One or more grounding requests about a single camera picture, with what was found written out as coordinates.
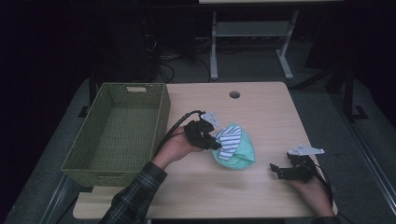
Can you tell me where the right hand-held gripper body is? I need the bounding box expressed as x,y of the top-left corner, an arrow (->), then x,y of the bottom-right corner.
285,143 -> 325,184

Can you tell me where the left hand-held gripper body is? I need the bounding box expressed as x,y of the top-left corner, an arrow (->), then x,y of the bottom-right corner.
183,111 -> 221,149

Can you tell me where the mint green garment striped collar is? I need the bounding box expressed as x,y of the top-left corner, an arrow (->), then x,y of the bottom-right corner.
211,122 -> 257,171

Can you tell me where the green woven basket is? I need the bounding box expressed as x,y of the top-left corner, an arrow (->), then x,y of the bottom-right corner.
61,82 -> 172,189

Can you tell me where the person's left hand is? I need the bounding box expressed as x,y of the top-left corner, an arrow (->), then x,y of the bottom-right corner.
151,125 -> 204,171

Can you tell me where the person's right hand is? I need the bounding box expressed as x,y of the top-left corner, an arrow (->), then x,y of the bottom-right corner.
287,176 -> 336,217

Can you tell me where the black metal stand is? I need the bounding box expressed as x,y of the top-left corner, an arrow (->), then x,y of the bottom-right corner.
325,62 -> 370,123

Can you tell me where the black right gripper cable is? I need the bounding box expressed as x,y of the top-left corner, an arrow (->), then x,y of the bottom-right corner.
310,163 -> 353,224

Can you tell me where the aluminium floor rail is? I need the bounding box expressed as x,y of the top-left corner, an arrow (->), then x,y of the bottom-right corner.
330,92 -> 396,217
39,174 -> 80,224

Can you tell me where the tangle of floor cables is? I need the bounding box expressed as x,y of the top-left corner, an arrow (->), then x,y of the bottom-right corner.
141,31 -> 213,84

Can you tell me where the white metal frame table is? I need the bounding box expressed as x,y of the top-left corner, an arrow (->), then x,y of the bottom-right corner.
198,0 -> 344,81

